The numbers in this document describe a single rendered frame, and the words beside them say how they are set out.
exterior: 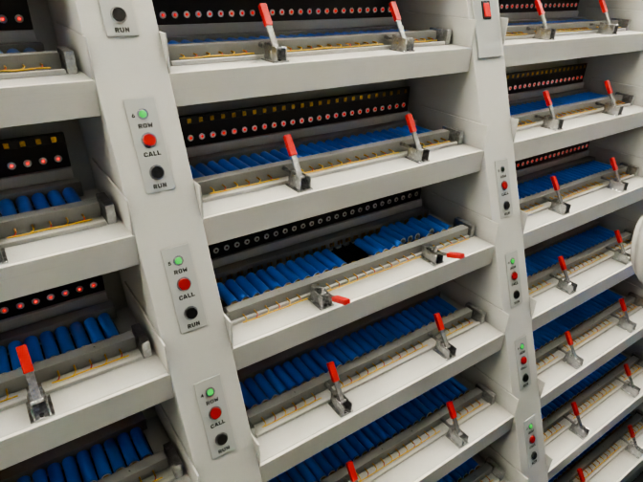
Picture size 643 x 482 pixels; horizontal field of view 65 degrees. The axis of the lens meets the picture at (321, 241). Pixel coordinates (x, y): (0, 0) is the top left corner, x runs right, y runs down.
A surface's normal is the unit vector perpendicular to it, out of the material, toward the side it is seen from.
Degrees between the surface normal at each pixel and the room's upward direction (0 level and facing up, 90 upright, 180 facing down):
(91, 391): 21
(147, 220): 90
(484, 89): 90
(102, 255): 111
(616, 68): 90
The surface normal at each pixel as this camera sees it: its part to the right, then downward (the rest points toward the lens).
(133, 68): 0.54, 0.07
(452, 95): -0.82, 0.26
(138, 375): 0.03, -0.88
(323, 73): 0.57, 0.40
